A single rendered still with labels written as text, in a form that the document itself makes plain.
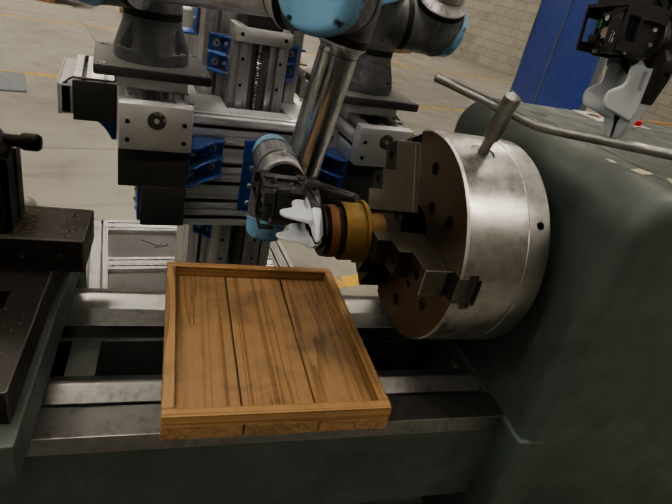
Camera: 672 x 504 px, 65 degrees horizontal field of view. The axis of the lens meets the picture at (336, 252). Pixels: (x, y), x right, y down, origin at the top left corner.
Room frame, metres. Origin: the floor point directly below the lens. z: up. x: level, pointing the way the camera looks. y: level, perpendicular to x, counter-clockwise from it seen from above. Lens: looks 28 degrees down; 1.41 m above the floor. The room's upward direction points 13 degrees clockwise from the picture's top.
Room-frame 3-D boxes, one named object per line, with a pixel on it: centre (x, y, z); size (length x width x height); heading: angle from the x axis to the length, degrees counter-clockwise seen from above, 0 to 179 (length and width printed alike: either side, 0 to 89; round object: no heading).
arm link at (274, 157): (0.85, 0.12, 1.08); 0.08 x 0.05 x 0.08; 110
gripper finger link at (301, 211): (0.68, 0.06, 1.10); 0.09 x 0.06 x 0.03; 20
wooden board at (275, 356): (0.67, 0.08, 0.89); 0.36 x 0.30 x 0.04; 20
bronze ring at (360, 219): (0.70, -0.01, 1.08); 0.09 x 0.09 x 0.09; 21
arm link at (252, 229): (0.94, 0.14, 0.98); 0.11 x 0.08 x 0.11; 166
